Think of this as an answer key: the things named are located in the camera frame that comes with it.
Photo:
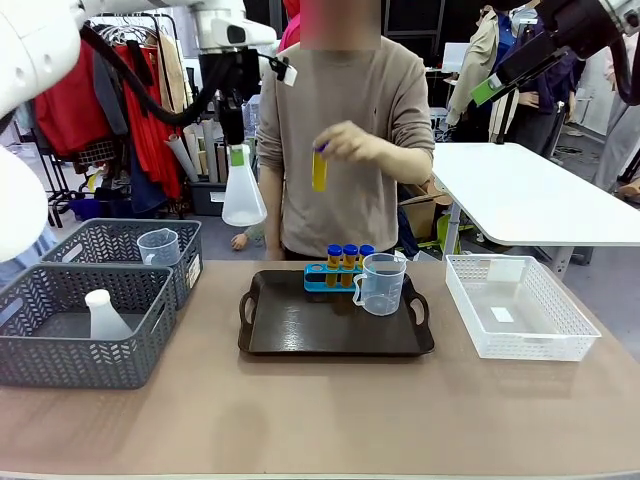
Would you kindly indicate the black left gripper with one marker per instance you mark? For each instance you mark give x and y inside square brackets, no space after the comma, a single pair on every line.
[230,72]

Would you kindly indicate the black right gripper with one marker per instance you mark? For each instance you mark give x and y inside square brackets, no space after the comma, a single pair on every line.
[580,25]

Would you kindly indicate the white plastic conical flask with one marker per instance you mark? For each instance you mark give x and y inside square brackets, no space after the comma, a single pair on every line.
[243,200]
[105,320]

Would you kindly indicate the yellow tube with blue cap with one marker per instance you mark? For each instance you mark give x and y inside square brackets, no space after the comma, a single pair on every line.
[320,172]
[333,265]
[349,265]
[366,250]

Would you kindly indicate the clear plastic measuring beaker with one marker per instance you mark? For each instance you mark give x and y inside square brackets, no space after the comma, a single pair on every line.
[382,290]
[159,250]

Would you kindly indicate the person right forearm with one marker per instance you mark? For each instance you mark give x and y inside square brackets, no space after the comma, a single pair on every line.
[272,210]

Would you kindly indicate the person left forearm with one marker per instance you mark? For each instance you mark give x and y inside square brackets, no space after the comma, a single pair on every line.
[407,157]

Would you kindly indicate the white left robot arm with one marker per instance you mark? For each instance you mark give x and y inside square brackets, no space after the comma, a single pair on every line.
[30,50]

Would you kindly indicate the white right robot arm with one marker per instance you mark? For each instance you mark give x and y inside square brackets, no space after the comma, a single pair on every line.
[625,10]

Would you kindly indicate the person left hand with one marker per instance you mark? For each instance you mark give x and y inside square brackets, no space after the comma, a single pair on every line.
[352,142]

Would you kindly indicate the mannequin with beige coat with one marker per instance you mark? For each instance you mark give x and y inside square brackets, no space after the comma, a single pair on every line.
[485,55]

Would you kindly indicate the rolled paper tubes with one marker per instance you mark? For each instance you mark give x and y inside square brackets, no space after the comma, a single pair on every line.
[200,150]

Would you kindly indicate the mannequin with dark jacket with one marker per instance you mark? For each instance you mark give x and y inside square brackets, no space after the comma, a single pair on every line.
[547,105]

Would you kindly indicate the beige hanging garment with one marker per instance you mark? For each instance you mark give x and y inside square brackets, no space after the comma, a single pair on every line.
[172,75]

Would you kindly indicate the black storage bin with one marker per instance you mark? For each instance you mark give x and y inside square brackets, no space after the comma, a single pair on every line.
[207,197]

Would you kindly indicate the red hanging dress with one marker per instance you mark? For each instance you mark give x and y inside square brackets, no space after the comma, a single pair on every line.
[150,130]

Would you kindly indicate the person in beige sweater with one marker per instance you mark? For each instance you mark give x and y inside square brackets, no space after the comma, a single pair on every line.
[345,90]

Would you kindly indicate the skin-coloured mannequin hand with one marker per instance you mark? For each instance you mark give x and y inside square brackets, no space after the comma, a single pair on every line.
[240,242]

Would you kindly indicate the mannequin in grey clothes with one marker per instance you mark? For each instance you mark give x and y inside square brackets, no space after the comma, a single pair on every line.
[617,145]

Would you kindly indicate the dark grey hanging garment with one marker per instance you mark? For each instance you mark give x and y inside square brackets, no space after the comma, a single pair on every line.
[112,95]

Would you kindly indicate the white background table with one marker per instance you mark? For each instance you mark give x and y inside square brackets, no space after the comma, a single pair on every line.
[530,195]

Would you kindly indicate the red hanging garment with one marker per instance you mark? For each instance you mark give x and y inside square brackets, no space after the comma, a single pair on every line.
[70,110]

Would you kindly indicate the grey basket with label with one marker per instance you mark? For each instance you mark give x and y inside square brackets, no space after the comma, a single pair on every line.
[110,235]

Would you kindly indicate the blue test tube rack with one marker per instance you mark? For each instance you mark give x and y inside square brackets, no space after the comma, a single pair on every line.
[315,280]

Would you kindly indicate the green chair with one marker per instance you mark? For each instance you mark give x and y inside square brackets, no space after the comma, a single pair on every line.
[450,232]

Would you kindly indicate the dark brown plastic tray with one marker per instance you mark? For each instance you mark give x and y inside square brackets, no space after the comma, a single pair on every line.
[330,330]

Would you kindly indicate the white paper label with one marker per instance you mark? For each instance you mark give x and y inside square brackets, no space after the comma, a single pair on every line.
[502,314]

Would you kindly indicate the white plastic perforated basket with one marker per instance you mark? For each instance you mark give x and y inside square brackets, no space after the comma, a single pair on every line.
[525,340]

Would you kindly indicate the grey basket without label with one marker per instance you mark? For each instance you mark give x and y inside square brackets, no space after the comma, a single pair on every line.
[75,360]

